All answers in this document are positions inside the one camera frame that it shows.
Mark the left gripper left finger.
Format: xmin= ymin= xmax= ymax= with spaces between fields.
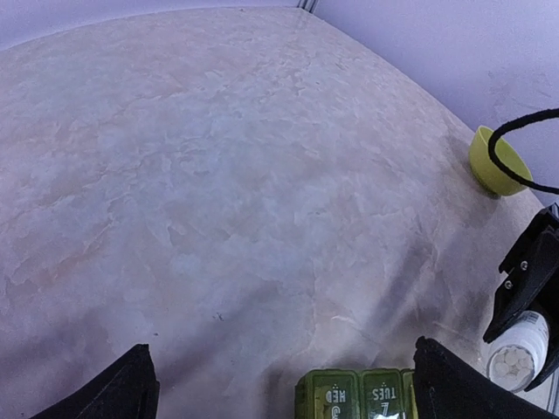
xmin=34 ymin=344 xmax=160 ymax=419

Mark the small white pill bottle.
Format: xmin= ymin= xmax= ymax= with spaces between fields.
xmin=487 ymin=311 xmax=549 ymax=393

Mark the green weekly pill organizer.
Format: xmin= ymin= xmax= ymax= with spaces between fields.
xmin=294 ymin=368 xmax=418 ymax=419

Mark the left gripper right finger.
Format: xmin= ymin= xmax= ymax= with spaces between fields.
xmin=413 ymin=336 xmax=554 ymax=419

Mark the green bowl right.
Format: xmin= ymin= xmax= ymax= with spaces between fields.
xmin=468 ymin=125 xmax=535 ymax=196

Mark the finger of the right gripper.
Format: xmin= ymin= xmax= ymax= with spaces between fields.
xmin=483 ymin=204 xmax=558 ymax=343
xmin=526 ymin=326 xmax=559 ymax=391

